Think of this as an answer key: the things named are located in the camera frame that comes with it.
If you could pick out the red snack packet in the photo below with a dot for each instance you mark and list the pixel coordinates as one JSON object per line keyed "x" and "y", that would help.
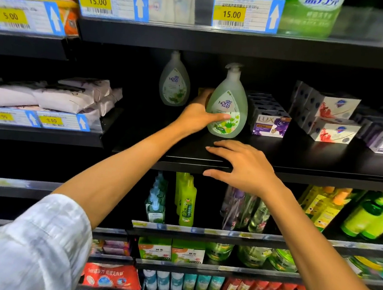
{"x": 113, "y": 277}

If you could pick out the pale green pump soap bottle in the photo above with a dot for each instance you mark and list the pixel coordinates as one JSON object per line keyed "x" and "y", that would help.
{"x": 175, "y": 83}
{"x": 228, "y": 106}

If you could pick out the person's left hand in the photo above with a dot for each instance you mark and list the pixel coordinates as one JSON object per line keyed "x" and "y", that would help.
{"x": 196, "y": 116}

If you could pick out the strip of shelf price tags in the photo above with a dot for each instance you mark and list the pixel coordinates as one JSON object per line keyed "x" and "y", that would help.
{"x": 24, "y": 16}
{"x": 37, "y": 119}

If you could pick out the person's right hand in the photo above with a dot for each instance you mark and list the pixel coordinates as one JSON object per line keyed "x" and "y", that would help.
{"x": 250, "y": 170}

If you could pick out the green lidded wipe tub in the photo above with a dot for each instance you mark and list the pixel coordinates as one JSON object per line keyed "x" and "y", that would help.
{"x": 219, "y": 250}
{"x": 255, "y": 255}
{"x": 282, "y": 259}

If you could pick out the black store shelf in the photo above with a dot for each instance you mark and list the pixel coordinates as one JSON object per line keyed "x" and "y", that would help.
{"x": 24, "y": 45}
{"x": 326, "y": 161}

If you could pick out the blue white price tag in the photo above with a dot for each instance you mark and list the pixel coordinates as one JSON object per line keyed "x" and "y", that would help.
{"x": 111, "y": 2}
{"x": 246, "y": 14}

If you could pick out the row of purple soap boxes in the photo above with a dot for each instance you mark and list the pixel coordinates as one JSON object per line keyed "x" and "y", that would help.
{"x": 270, "y": 123}

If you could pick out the row of white red soap boxes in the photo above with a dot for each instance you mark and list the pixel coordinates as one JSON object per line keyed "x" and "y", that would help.
{"x": 330, "y": 120}

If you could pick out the person's left forearm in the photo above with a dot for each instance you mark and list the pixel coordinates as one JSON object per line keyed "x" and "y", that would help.
{"x": 120, "y": 170}

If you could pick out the green white box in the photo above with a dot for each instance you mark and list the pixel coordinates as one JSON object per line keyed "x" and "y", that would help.
{"x": 154, "y": 248}
{"x": 188, "y": 252}

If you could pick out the person's right forearm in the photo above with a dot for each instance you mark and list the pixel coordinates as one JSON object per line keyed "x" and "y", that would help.
{"x": 322, "y": 266}

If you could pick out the pile of white wipe packets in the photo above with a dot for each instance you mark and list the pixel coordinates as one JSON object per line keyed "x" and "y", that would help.
{"x": 53, "y": 94}

